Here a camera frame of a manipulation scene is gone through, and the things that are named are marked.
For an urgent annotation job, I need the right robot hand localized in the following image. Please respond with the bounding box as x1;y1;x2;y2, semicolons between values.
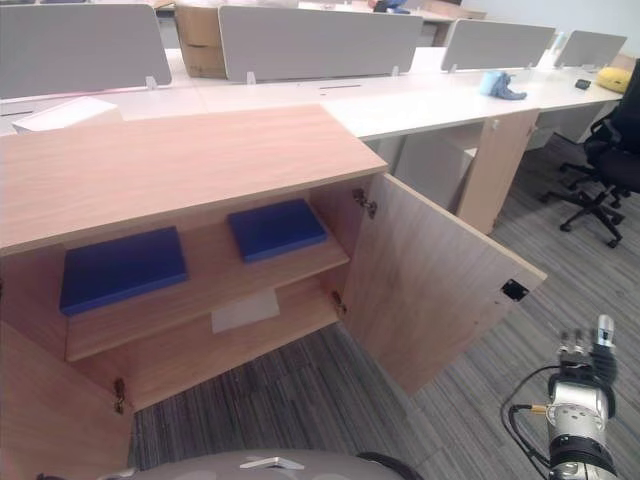
557;314;619;386

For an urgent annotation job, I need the wooden cabinet door with lock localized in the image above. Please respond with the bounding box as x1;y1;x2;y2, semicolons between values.
341;172;548;398

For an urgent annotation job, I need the black office chair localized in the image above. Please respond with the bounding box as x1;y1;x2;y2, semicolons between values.
538;62;640;250

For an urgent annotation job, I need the blue folder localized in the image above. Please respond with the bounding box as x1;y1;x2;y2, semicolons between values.
226;197;331;266
58;225;189;317

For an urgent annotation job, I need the wooden cabinet shelf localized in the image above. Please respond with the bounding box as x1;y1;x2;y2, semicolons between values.
64;223;351;364

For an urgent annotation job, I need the wooden office cabinet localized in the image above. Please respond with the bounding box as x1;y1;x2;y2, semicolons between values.
0;103;390;416

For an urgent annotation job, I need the yellow plush toy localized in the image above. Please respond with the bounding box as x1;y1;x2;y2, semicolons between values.
596;66;634;93

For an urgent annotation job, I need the blue cloth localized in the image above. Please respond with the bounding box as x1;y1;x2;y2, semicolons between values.
490;73;529;101

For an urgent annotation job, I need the light blue roll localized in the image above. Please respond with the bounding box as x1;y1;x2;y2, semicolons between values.
478;70;503;96

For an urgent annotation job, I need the grey desk divider panel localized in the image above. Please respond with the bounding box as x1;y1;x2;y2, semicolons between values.
555;29;629;70
0;3;174;101
217;5;425;84
439;18;558;75

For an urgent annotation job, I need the grey robot torso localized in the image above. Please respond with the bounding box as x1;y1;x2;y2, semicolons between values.
34;450;426;480

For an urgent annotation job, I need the white paper sheet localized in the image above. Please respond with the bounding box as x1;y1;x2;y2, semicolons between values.
210;291;281;335

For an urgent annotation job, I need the brown cardboard box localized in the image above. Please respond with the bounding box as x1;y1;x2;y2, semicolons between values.
175;3;229;80

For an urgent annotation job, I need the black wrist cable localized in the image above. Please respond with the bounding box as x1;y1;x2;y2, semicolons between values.
502;364;569;480

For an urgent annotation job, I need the wooden desk pedestal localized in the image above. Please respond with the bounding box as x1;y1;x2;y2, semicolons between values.
455;110;541;235

